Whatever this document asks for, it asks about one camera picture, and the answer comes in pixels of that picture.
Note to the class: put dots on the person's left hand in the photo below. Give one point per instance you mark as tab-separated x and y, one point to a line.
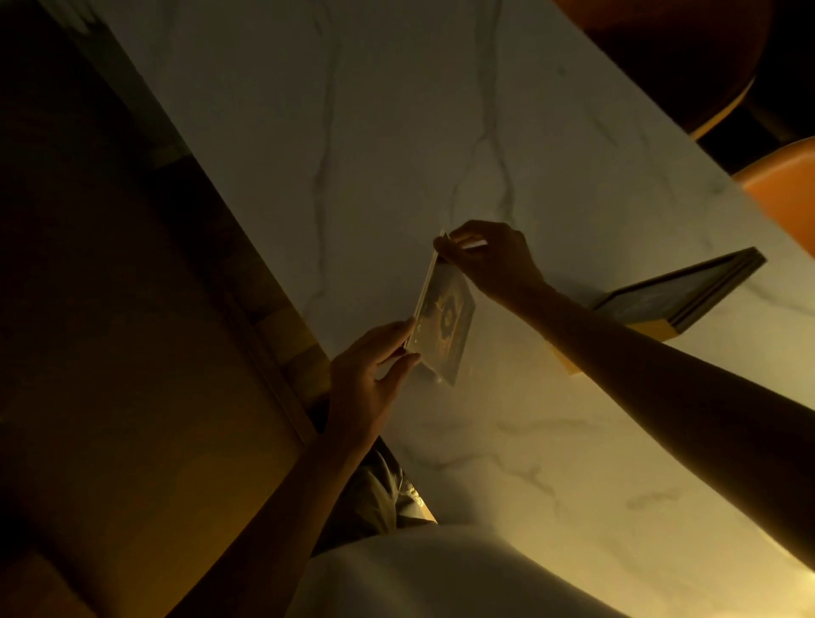
360	388

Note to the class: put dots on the person's right hand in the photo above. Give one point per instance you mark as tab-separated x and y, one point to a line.
503	264

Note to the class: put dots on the person's right thumb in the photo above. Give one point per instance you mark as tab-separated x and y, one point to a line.
451	254

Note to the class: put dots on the person's left thumb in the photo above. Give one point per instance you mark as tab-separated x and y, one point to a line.
382	339

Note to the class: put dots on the dark patterned card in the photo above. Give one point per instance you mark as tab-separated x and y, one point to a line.
446	318

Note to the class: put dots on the person's right forearm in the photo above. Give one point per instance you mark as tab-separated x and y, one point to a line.
687	407

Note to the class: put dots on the person's left forearm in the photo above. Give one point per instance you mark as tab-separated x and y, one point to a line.
299	528

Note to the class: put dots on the dark thin hardcover book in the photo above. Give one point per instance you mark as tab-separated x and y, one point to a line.
713	300
718	310
668	290

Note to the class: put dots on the long wooden bench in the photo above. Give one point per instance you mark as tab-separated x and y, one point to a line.
140	356

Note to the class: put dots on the person's white shirt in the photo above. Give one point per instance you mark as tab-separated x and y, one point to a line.
446	576

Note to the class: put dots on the dark orange chair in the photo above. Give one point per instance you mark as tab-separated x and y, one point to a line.
675	57

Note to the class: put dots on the bright orange chair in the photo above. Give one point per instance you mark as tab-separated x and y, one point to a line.
783	191

